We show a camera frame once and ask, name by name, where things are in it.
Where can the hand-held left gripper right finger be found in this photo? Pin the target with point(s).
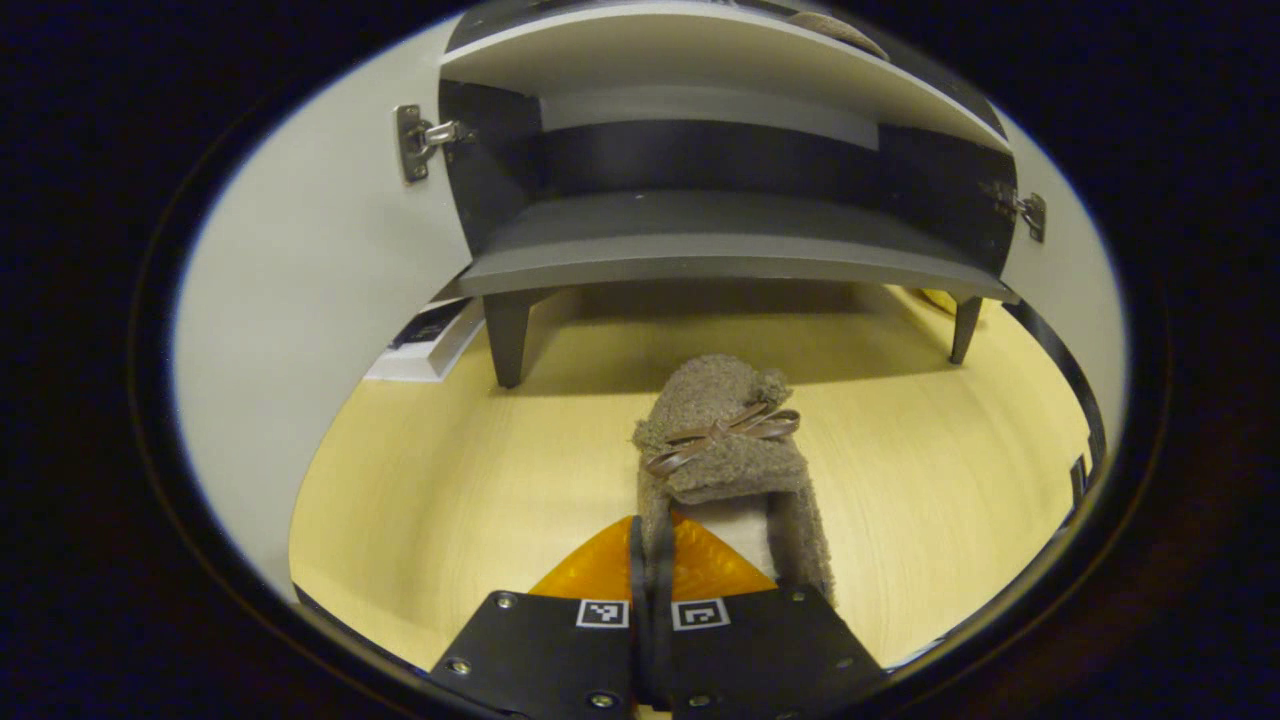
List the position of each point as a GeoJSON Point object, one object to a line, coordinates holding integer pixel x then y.
{"type": "Point", "coordinates": [760, 650]}

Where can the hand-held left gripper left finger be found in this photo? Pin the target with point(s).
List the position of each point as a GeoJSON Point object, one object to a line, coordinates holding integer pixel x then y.
{"type": "Point", "coordinates": [540, 650]}

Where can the brown fuzzy shoe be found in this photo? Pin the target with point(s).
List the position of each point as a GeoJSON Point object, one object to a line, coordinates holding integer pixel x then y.
{"type": "Point", "coordinates": [715, 400]}
{"type": "Point", "coordinates": [840, 32]}

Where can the grey shoe cabinet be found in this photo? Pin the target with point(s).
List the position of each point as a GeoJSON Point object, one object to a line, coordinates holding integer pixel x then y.
{"type": "Point", "coordinates": [720, 230]}

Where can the grey cabinet door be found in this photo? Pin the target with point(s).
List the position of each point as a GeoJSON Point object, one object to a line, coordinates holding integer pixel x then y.
{"type": "Point", "coordinates": [300, 300]}
{"type": "Point", "coordinates": [1070, 260]}

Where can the dark blue book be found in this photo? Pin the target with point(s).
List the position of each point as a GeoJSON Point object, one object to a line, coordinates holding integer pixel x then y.
{"type": "Point", "coordinates": [430, 324]}

